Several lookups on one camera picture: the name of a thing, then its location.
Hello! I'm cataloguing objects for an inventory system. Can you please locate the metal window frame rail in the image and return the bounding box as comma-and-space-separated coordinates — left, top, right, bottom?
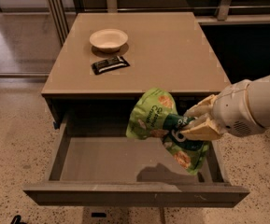
42, 0, 270, 47

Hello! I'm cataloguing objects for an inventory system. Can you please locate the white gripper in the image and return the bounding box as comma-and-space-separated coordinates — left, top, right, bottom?
180, 79, 265, 141

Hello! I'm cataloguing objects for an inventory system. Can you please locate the white paper bowl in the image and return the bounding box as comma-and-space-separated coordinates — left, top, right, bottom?
89, 29, 128, 53

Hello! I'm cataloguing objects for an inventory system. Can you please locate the black snack bar wrapper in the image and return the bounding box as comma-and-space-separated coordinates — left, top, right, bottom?
91, 56, 130, 75

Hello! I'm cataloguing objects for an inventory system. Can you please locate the green rice chip bag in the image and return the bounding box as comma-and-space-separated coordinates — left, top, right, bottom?
126, 88, 209, 175

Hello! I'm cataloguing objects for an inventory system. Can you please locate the black object on floor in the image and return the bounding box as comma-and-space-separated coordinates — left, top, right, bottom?
10, 215, 27, 224

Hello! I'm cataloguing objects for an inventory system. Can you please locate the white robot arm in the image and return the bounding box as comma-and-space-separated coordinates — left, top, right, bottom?
180, 76, 270, 140

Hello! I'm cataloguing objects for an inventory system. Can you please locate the open grey top drawer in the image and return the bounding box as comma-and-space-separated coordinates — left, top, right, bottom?
23, 112, 249, 207

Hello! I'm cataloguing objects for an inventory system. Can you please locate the grey drawer cabinet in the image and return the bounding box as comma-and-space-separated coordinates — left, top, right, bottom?
42, 12, 230, 122

